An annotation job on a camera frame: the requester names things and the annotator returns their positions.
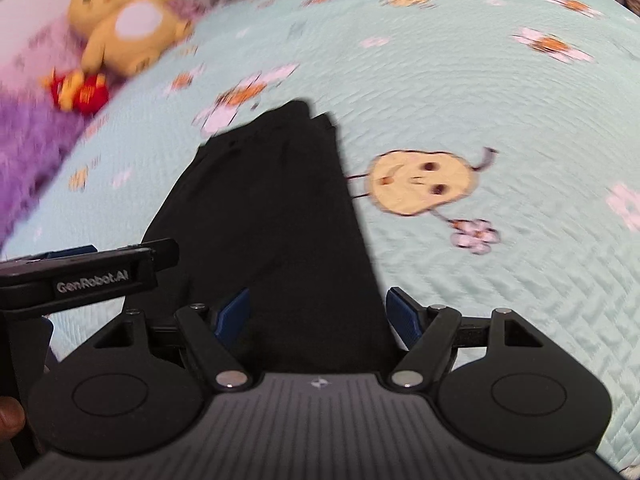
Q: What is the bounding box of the person's left hand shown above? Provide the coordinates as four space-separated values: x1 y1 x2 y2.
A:
0 395 26 442

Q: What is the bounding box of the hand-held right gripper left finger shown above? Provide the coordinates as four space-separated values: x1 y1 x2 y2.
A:
92 287 252 392

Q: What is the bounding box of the black long-sleeved shirt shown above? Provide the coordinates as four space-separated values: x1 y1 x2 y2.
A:
122 100 401 376

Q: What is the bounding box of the yellow plush toy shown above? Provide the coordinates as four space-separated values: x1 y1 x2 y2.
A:
67 0 193 78

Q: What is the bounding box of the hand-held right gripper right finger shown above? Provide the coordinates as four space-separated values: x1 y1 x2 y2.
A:
386 286 546 392

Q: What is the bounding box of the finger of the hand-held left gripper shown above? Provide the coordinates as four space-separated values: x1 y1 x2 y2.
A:
42 245 98 258
117 238 180 270

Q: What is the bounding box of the bee print quilted bedspread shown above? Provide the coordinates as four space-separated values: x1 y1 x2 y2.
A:
0 0 640 476

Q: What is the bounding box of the pink floral pillow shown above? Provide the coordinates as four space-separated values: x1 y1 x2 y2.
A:
0 0 221 106

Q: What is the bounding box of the red plush toy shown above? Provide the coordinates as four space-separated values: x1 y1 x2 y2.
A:
42 69 111 117

